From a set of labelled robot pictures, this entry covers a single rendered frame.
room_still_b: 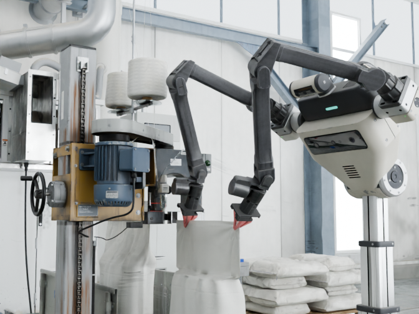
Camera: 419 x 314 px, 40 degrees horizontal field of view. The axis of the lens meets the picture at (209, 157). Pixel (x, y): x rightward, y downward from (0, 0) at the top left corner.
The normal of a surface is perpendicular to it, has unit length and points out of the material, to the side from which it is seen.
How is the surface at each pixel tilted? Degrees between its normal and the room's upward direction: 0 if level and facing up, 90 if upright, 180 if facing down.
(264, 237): 90
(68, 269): 90
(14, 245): 90
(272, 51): 119
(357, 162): 130
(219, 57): 90
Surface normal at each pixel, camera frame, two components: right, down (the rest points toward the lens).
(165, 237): 0.54, -0.08
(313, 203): -0.84, -0.05
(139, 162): 0.85, -0.05
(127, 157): -0.54, -0.08
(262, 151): 0.16, 0.36
